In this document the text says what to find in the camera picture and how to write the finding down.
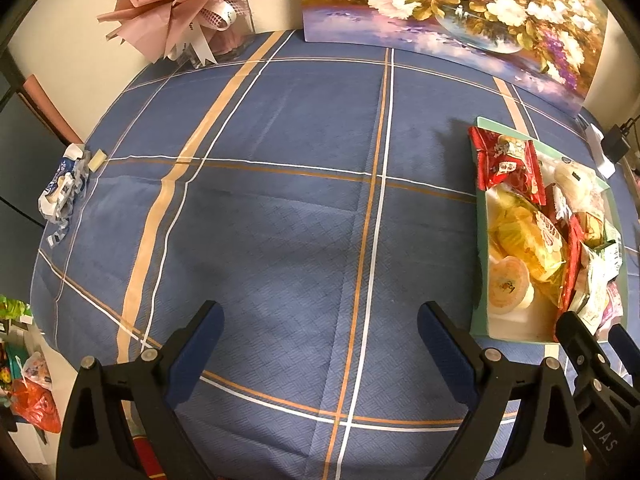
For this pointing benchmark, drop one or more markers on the orange red snack packet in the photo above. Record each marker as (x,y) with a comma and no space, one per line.
(592,222)

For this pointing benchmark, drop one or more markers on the pink flower bouquet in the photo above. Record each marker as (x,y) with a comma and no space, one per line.
(175,5)

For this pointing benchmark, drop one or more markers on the small beige eraser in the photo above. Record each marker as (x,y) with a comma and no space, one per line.
(97,160)

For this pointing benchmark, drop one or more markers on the yellow cake packet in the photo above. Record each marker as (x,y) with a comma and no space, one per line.
(525,235)

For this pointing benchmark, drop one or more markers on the black charger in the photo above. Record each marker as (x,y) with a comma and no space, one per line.
(615,145)

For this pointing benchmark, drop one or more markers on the white power strip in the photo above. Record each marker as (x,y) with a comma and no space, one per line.
(600,157)

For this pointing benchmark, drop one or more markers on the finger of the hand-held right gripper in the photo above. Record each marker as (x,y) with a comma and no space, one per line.
(625,347)
(577,340)

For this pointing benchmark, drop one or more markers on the pink snack packet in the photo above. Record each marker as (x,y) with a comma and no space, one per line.
(615,305)

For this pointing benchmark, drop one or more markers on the blue plaid tablecloth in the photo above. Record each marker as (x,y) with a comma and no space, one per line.
(280,210)

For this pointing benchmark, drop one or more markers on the dark cabinet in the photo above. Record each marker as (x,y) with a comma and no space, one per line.
(20,170)

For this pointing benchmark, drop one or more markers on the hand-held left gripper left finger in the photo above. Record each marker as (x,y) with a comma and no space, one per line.
(197,345)

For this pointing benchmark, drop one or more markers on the red cartoon snack packet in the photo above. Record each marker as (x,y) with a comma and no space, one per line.
(495,170)

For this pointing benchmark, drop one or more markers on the green white tofu packet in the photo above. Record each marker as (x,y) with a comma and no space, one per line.
(600,280)

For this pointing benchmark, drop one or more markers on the steamed bun clear packet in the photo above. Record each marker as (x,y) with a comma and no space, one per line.
(575,180)

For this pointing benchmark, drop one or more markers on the red patterned snack packet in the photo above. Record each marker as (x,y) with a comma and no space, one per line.
(570,270)

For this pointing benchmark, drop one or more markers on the flower painting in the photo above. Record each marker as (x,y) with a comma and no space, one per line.
(450,10)

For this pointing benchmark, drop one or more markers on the small cream candy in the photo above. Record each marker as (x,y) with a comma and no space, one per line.
(507,285)

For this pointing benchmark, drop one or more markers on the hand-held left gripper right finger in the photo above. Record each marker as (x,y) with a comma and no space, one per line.
(445,355)

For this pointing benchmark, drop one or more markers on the teal cardboard box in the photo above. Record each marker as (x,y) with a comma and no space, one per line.
(480,260)

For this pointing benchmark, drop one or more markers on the crumpled blue white wrapper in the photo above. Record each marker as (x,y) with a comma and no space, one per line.
(60,185)

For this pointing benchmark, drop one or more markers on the clear plastic bag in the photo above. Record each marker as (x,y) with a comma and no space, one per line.
(35,367)

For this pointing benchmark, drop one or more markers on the orange plastic bag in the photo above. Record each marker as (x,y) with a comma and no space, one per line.
(37,405)

